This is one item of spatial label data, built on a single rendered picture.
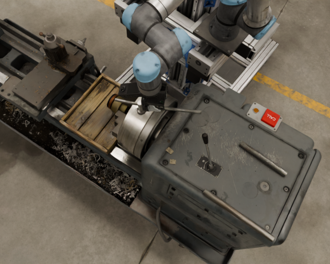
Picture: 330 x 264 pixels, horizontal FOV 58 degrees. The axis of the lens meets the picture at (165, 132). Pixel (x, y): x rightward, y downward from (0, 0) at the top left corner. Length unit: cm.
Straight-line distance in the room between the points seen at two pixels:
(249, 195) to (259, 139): 23
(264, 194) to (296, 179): 14
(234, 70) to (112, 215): 155
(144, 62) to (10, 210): 192
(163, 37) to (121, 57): 204
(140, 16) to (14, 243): 194
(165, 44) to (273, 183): 65
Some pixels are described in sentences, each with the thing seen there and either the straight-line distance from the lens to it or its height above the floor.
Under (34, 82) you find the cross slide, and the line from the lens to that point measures 169.
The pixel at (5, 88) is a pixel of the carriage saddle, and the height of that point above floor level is 90.
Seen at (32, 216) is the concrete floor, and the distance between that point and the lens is 248.
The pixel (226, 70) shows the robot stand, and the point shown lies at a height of 21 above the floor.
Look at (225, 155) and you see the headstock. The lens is 117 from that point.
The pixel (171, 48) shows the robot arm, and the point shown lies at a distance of 87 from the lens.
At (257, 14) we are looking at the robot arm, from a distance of 130.
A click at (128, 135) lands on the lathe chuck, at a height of 117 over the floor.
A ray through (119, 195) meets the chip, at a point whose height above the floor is 55.
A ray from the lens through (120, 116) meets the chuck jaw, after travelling 136.
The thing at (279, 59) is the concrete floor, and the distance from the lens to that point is 320.
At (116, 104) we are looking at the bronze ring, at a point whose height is 112.
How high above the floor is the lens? 232
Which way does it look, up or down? 66 degrees down
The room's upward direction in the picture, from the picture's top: 10 degrees clockwise
